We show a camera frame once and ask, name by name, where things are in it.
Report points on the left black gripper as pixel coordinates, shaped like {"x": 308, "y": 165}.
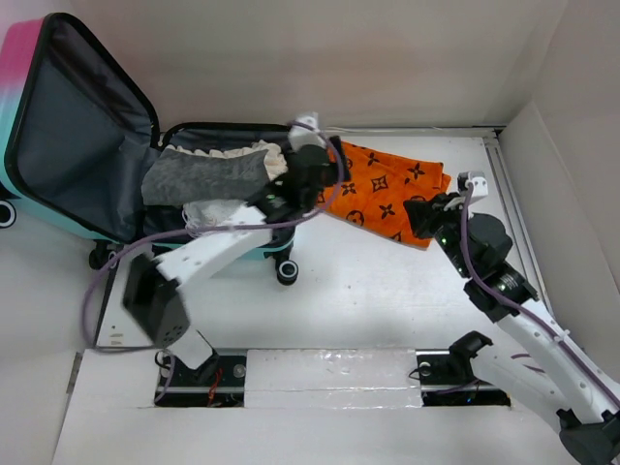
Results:
{"x": 331, "y": 169}

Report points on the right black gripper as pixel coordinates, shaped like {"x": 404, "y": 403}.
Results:
{"x": 423, "y": 214}

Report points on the orange patterned towel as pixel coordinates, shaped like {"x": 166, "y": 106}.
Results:
{"x": 373, "y": 198}

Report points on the white drawstring bag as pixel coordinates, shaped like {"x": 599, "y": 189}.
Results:
{"x": 199, "y": 214}

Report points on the grey cream fleece blanket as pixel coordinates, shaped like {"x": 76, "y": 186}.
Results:
{"x": 181, "y": 176}

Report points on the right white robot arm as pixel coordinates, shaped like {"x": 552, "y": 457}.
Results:
{"x": 567, "y": 390}

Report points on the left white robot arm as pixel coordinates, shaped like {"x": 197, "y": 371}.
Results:
{"x": 155, "y": 288}

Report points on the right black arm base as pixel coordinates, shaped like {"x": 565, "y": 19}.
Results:
{"x": 446, "y": 377}

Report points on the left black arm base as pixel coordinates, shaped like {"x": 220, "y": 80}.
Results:
{"x": 180, "y": 387}

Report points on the teal pink open suitcase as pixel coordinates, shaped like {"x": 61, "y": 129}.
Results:
{"x": 78, "y": 136}

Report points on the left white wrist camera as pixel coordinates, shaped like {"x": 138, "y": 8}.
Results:
{"x": 305, "y": 131}

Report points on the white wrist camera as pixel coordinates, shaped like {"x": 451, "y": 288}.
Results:
{"x": 473, "y": 184}
{"x": 305, "y": 131}

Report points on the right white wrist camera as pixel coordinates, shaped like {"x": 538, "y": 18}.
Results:
{"x": 473, "y": 184}

